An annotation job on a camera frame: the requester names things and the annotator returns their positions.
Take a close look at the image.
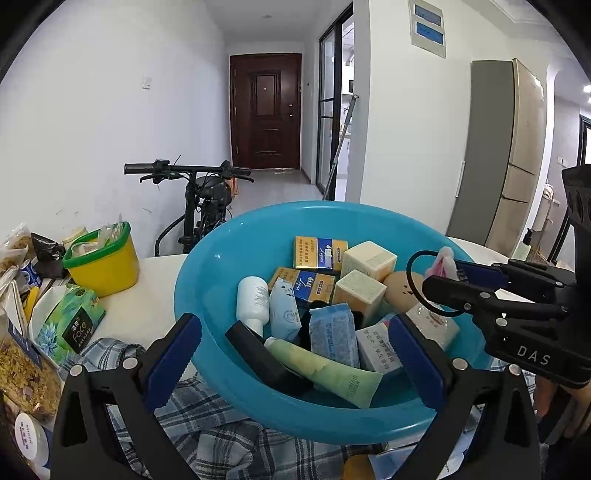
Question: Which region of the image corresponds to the yellow container with green rim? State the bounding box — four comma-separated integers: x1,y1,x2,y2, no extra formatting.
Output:
62,222,140,297

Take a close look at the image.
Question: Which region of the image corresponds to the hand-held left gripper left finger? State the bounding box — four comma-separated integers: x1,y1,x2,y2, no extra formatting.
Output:
51,314,204,480

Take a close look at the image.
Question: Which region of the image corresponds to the yellow and blue box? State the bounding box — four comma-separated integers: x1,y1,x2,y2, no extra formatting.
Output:
268,267,335,305
294,236,348,272

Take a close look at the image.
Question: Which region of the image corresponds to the black square box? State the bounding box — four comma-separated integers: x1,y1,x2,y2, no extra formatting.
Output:
225,320,315,398

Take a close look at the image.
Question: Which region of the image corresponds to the blue wet wipe packet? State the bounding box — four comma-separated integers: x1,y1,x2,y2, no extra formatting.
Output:
308,303,361,369

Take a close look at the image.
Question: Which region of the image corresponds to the mop with long handle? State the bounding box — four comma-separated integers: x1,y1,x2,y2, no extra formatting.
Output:
322,93,359,201

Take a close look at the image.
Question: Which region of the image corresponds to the cream carton box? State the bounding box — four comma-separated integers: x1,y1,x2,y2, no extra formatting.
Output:
341,241,398,282
331,270,387,326

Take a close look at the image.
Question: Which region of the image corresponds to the grey-blue carton box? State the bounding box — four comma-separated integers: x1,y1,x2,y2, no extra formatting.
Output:
355,323,404,374

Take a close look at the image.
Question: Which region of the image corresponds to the light green tube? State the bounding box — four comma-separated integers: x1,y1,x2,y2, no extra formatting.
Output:
264,337,384,409

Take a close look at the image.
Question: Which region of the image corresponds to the dark brown door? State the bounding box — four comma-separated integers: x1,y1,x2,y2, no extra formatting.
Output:
229,53,303,171

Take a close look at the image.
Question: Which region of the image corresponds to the black bicycle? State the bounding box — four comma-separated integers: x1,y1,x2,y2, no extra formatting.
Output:
124,159,254,257

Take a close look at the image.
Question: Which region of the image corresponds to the blue and white can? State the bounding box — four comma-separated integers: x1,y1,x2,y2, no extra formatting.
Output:
18,261,42,288

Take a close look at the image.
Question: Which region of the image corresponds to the white printed tissue packet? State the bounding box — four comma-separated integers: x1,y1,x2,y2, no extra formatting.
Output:
406,305,461,352

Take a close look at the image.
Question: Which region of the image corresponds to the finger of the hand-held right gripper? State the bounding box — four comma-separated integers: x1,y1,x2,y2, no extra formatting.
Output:
422,274,568,331
455,258,574,290

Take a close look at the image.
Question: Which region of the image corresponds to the green tissue packet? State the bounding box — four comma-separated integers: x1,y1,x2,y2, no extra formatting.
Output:
36,284,107,365

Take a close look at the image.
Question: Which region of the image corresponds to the blue plastic basin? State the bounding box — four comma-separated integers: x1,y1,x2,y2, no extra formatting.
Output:
174,200,490,445

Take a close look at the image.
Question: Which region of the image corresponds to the clear snack bag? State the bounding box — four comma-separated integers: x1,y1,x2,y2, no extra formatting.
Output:
0,224,35,273

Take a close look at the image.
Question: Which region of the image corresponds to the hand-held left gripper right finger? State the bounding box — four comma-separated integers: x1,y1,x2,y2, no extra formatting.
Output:
388,314,541,480

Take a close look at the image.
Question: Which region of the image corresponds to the white desktop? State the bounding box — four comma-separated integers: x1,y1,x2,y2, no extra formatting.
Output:
28,236,522,370

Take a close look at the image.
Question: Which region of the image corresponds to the gold grey refrigerator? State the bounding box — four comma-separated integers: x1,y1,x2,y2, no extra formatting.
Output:
445,59,550,259

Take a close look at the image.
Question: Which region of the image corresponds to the green pump bottle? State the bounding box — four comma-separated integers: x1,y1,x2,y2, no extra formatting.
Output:
512,229,536,261

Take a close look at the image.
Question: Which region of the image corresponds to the white plastic bottle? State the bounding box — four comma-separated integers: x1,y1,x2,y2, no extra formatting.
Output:
236,276,270,337

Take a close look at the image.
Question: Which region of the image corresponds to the black-framed glass door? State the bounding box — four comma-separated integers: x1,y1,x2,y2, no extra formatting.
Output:
316,2,357,199

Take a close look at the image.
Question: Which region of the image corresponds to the blue plaid shirt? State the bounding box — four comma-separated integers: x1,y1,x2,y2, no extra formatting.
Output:
69,337,536,480

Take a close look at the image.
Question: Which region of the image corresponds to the person's right hand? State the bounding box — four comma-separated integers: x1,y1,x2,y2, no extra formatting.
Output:
534,379,591,446

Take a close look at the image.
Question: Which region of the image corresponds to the light blue tissue packet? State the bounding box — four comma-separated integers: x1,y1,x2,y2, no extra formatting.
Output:
269,278,302,342

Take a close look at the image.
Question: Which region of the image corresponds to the cereal jar with black lid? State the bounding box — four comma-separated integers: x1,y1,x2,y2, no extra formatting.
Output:
0,305,63,422

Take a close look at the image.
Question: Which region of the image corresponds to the black cord loop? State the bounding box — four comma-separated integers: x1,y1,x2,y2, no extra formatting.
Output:
406,250,463,317

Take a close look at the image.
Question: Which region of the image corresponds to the pink and white small item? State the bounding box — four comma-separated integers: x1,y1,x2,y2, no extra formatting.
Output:
425,247,459,280

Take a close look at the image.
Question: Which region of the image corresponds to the white wall panel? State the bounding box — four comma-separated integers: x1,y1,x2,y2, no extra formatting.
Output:
409,0,448,58

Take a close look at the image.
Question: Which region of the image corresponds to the black plastic bag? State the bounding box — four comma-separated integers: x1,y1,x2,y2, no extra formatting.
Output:
31,232,68,278

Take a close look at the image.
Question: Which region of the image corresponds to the round wooden item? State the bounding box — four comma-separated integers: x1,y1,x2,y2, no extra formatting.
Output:
383,271,428,319

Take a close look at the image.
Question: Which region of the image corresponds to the white jar with blue label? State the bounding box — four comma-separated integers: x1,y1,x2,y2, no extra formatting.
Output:
14,412,51,468

